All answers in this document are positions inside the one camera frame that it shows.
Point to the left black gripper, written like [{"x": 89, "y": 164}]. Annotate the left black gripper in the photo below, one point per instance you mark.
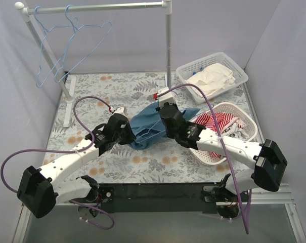
[{"x": 129, "y": 132}]

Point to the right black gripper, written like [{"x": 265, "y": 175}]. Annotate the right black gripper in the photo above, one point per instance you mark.
[{"x": 165, "y": 112}]

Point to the blue tank top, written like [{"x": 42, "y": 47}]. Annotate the blue tank top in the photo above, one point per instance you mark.
[{"x": 188, "y": 113}]

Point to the blue wire hanger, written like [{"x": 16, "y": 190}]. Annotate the blue wire hanger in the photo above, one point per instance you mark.
[
  {"x": 58, "y": 66},
  {"x": 147, "y": 127},
  {"x": 77, "y": 41}
]

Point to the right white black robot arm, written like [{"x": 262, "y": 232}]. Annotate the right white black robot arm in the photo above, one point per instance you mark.
[{"x": 265, "y": 161}]

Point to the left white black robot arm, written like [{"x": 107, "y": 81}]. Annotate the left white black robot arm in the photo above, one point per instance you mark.
[{"x": 41, "y": 189}]

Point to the red white striped garment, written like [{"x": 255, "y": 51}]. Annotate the red white striped garment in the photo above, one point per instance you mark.
[{"x": 223, "y": 120}]

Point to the white basket with striped clothes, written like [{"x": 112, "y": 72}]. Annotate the white basket with striped clothes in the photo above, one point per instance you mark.
[{"x": 251, "y": 129}]

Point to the black white striped garment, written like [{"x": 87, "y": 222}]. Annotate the black white striped garment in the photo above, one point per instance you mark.
[{"x": 236, "y": 130}]

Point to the cream white cloth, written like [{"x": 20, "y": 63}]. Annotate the cream white cloth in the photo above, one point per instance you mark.
[{"x": 212, "y": 79}]

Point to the white basket with cream cloth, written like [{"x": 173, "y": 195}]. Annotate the white basket with cream cloth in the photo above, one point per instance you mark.
[{"x": 185, "y": 71}]

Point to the white clothes rack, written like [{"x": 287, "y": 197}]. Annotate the white clothes rack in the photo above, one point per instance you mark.
[{"x": 26, "y": 13}]

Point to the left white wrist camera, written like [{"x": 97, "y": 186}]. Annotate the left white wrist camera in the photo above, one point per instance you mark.
[{"x": 120, "y": 110}]

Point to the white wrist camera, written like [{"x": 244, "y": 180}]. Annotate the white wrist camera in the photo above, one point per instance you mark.
[
  {"x": 120, "y": 110},
  {"x": 163, "y": 97}
]

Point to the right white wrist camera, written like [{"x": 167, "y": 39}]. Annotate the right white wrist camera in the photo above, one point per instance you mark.
[{"x": 163, "y": 97}]

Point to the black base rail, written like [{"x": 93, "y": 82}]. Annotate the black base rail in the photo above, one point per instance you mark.
[{"x": 157, "y": 197}]

